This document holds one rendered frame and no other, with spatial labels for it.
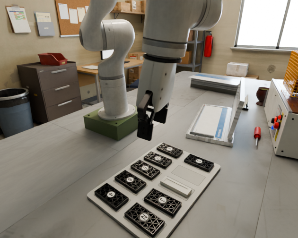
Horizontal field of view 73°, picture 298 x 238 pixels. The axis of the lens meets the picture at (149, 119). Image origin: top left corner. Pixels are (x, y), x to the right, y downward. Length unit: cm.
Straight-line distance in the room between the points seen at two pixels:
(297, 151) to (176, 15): 75
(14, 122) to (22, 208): 237
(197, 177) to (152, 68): 46
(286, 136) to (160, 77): 66
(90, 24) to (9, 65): 261
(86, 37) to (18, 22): 259
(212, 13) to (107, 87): 63
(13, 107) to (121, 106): 214
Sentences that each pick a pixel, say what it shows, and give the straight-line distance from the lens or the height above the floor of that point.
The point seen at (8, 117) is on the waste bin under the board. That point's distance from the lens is 303.
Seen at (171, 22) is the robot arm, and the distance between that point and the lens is 37.
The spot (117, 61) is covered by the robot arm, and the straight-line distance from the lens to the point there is 92.
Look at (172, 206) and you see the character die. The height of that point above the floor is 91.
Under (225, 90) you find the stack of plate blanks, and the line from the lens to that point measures 170.
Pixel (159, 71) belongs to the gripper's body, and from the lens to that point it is 37.
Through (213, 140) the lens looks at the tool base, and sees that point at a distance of 95.
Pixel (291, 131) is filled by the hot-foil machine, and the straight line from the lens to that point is 93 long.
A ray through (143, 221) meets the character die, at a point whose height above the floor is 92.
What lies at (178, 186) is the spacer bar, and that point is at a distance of 68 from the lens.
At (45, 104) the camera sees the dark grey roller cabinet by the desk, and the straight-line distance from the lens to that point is 309.
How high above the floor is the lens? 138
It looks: 25 degrees down
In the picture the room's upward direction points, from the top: straight up
